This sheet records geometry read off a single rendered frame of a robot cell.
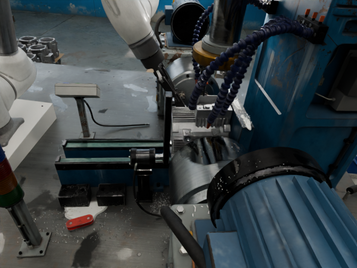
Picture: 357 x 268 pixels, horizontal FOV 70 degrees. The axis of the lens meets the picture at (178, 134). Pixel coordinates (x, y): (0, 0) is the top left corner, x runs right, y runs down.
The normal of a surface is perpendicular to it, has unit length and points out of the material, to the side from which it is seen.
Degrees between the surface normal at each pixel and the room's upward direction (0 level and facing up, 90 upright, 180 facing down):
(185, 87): 90
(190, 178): 39
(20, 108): 4
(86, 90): 52
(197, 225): 0
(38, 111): 4
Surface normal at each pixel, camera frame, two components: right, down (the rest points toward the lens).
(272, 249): -0.60, -0.60
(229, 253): 0.06, -0.79
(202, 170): -0.36, -0.72
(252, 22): -0.07, 0.60
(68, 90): 0.11, 0.00
